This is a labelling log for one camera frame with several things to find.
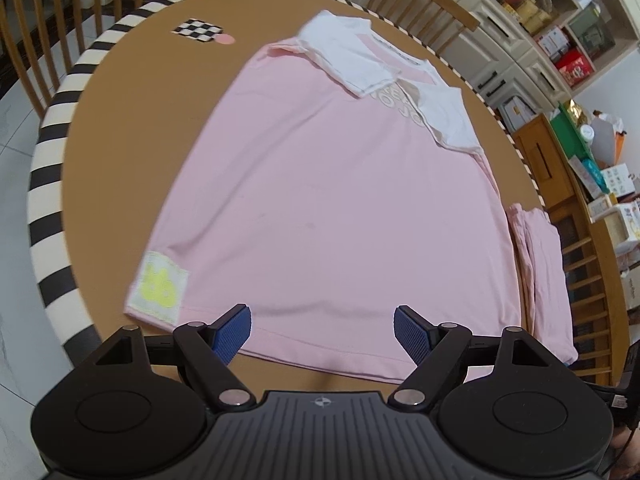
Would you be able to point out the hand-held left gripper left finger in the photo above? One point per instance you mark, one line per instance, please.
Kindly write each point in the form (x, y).
(234, 332)

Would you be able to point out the row of colourful boxes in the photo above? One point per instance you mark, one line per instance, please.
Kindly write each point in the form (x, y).
(525, 0)

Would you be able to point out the white cabinet unit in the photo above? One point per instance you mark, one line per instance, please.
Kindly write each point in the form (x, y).
(500, 45)

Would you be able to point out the plain pink garment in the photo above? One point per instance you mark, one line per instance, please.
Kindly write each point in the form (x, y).
(547, 280)

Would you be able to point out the white shelf unit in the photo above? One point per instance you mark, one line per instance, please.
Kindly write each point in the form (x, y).
(620, 10)

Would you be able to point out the pink polo shirt white collar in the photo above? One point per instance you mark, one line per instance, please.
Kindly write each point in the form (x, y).
(325, 185)

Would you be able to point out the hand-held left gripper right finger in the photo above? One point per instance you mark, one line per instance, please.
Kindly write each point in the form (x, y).
(412, 335)

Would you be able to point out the wooden cabinet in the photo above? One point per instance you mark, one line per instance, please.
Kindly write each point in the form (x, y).
(540, 160)

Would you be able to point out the large cream box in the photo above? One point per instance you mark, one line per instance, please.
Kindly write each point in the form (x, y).
(625, 227)

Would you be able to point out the white printed box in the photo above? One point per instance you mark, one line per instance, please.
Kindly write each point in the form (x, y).
(620, 180)

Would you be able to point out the white jar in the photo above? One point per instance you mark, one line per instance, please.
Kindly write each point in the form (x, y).
(588, 134)

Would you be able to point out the dark green box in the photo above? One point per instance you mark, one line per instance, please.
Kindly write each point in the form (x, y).
(592, 35)

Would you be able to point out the gold foil bag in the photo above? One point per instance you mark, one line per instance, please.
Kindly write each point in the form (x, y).
(575, 112)

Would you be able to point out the teal tissue packet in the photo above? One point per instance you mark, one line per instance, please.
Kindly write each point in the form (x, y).
(587, 175)

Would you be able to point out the white orange paper bag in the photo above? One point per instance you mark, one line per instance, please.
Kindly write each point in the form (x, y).
(607, 140)

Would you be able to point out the pink round sticker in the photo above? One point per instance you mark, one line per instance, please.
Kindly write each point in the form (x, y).
(225, 39)

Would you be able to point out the small white red box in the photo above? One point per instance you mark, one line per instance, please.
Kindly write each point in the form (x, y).
(552, 42)

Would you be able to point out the black white checkered marker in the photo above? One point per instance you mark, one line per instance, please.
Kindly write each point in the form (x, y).
(197, 30)

